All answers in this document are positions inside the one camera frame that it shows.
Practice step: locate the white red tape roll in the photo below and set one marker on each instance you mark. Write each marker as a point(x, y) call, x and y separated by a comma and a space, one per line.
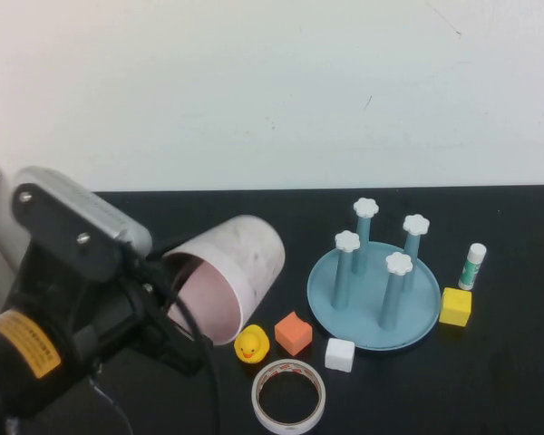
point(265, 408)

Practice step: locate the yellow rubber duck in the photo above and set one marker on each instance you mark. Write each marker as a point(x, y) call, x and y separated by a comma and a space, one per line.
point(250, 346)

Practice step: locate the blue cup stand white caps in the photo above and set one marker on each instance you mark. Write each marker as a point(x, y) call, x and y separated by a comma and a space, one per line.
point(367, 326)

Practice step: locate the orange foam cube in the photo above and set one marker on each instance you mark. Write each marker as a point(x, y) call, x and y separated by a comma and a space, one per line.
point(292, 335)

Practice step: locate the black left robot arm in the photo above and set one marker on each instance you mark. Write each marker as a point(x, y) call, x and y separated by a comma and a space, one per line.
point(13, 371)

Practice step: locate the pink marbled cup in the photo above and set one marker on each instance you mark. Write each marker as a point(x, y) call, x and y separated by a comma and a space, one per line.
point(249, 254)

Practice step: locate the white foam cube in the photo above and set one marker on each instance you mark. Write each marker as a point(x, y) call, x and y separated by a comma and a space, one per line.
point(340, 355)

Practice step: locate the white green glue stick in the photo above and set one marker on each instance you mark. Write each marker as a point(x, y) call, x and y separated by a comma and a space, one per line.
point(470, 272)

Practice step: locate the yellow foam cube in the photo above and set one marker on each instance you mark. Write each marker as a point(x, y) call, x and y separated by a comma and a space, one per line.
point(454, 308)

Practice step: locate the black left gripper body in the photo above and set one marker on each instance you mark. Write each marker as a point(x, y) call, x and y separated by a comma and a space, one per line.
point(122, 317)

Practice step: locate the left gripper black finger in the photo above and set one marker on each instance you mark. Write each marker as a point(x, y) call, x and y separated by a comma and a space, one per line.
point(159, 256)
point(177, 278)

